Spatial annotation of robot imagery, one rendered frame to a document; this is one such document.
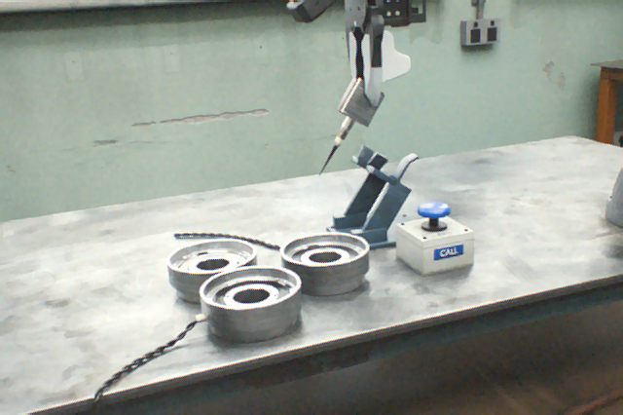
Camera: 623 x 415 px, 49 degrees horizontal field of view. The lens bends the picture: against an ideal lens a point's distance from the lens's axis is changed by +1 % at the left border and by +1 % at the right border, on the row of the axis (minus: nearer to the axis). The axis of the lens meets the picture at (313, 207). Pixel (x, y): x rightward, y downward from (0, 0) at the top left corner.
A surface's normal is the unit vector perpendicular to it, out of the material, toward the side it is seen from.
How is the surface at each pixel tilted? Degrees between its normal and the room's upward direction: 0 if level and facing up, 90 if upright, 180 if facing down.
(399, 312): 0
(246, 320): 90
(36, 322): 0
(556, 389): 0
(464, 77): 90
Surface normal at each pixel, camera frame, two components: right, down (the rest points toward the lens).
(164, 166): 0.34, 0.27
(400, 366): -0.06, -0.95
